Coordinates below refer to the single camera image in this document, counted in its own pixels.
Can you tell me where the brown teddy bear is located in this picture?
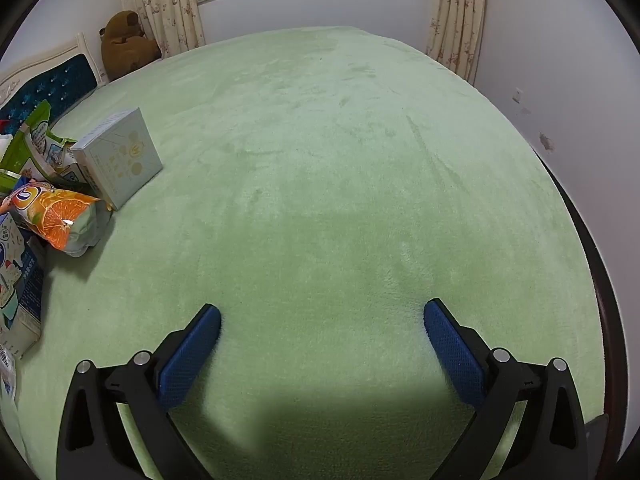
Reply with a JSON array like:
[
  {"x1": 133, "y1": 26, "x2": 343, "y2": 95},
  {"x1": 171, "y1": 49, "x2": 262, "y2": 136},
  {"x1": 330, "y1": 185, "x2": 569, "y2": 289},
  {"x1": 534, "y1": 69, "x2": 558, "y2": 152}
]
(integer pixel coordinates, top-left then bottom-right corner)
[{"x1": 98, "y1": 11, "x2": 162, "y2": 82}]

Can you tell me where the white plastic packet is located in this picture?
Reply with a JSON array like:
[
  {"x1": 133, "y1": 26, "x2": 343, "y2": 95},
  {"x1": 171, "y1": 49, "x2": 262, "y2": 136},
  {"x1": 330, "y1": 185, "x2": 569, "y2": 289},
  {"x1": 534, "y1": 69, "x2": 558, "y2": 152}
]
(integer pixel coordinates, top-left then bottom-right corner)
[{"x1": 0, "y1": 345, "x2": 18, "y2": 401}]

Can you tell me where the white headboard with blue padding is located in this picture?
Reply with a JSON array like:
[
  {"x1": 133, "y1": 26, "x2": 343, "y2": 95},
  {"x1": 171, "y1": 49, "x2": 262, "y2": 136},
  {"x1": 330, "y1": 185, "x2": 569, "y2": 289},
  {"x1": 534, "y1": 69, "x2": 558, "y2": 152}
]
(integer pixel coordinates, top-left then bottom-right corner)
[{"x1": 0, "y1": 32, "x2": 108, "y2": 133}]

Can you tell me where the white cardboard box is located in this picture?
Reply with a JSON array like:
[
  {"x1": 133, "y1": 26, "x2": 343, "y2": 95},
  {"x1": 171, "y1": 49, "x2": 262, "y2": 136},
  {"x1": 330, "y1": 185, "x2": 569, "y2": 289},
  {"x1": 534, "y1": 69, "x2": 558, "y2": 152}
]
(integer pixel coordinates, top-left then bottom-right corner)
[{"x1": 70, "y1": 107, "x2": 164, "y2": 212}]

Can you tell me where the dark wooden bed frame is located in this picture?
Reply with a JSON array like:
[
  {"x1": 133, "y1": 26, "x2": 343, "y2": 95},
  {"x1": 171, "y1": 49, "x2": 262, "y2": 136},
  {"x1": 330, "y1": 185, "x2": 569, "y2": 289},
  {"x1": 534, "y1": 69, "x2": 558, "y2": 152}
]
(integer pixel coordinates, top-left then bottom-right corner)
[{"x1": 520, "y1": 130, "x2": 631, "y2": 461}]

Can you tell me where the orange print snack bag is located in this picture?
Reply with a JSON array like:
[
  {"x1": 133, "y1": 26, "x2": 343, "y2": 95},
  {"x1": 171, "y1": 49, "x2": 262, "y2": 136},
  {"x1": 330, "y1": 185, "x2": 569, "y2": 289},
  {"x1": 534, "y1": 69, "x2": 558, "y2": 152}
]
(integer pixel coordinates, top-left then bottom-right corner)
[{"x1": 0, "y1": 178, "x2": 113, "y2": 258}]

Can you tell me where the blue and white carton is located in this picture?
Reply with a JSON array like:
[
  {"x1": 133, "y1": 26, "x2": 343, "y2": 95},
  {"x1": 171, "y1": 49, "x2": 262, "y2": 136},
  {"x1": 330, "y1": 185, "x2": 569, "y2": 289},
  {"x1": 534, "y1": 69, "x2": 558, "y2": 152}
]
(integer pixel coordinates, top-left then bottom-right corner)
[{"x1": 0, "y1": 212, "x2": 47, "y2": 361}]

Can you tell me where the green seaweed snack bag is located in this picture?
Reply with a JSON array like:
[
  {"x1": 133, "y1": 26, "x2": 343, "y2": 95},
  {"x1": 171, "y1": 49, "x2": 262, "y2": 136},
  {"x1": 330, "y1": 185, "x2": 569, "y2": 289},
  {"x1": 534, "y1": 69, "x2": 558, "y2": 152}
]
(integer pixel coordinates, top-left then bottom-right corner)
[{"x1": 0, "y1": 100, "x2": 78, "y2": 181}]

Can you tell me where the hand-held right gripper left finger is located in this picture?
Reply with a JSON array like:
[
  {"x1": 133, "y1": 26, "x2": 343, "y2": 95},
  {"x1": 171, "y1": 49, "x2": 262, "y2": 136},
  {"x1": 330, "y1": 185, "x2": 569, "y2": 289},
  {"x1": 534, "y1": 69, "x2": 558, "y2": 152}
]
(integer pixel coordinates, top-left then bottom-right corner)
[{"x1": 56, "y1": 303, "x2": 222, "y2": 480}]

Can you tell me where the floral cream curtain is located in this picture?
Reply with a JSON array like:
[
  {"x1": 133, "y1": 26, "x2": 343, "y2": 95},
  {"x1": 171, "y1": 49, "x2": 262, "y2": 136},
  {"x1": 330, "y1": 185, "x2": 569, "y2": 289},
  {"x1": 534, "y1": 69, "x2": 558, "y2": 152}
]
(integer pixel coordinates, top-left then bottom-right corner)
[
  {"x1": 117, "y1": 0, "x2": 207, "y2": 58},
  {"x1": 425, "y1": 0, "x2": 487, "y2": 86}
]

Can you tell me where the green and white snack packet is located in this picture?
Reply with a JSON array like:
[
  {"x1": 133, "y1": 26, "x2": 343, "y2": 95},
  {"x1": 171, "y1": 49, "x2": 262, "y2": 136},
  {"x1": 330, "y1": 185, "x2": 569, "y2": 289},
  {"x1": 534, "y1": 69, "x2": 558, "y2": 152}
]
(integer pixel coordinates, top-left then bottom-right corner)
[{"x1": 45, "y1": 135, "x2": 96, "y2": 196}]

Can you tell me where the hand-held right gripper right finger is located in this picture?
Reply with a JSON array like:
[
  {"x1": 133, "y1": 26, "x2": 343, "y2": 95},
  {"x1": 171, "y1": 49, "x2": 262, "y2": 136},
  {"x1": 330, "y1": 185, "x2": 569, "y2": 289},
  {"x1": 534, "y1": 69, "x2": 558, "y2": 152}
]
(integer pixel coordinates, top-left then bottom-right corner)
[{"x1": 423, "y1": 298, "x2": 591, "y2": 480}]

